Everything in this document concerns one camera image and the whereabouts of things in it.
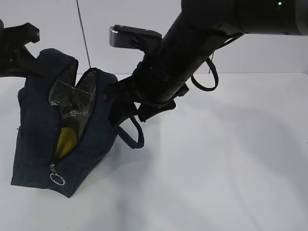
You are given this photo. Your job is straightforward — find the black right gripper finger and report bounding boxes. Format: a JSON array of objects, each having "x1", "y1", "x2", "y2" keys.
[
  {"x1": 137, "y1": 101, "x2": 176, "y2": 121},
  {"x1": 105, "y1": 77, "x2": 137, "y2": 127}
]

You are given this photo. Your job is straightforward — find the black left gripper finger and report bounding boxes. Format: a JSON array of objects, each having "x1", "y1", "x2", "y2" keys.
[
  {"x1": 16, "y1": 46, "x2": 47, "y2": 77},
  {"x1": 2, "y1": 23, "x2": 39, "y2": 47}
]

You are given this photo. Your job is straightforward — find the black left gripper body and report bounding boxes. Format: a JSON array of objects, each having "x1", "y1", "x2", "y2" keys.
[{"x1": 0, "y1": 21, "x2": 29, "y2": 77}]

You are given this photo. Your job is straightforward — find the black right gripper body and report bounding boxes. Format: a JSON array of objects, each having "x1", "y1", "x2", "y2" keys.
[{"x1": 132, "y1": 55, "x2": 189, "y2": 108}]

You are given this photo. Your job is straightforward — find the dark blue lunch bag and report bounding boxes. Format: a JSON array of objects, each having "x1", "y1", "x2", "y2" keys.
[{"x1": 11, "y1": 49, "x2": 144, "y2": 197}]

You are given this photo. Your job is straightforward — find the yellow lemon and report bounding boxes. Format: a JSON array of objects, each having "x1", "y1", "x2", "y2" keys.
[{"x1": 55, "y1": 128, "x2": 77, "y2": 159}]

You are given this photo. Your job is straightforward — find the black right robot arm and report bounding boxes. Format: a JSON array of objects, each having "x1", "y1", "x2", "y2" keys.
[{"x1": 104, "y1": 0, "x2": 308, "y2": 126}]

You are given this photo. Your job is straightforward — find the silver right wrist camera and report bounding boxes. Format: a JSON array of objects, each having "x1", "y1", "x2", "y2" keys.
[{"x1": 109, "y1": 25, "x2": 162, "y2": 53}]

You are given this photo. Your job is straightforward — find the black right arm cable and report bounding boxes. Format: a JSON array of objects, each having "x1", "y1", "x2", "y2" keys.
[{"x1": 191, "y1": 33, "x2": 244, "y2": 92}]

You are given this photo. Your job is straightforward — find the metal zipper pull ring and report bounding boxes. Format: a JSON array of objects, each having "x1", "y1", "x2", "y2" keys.
[{"x1": 49, "y1": 163, "x2": 66, "y2": 187}]

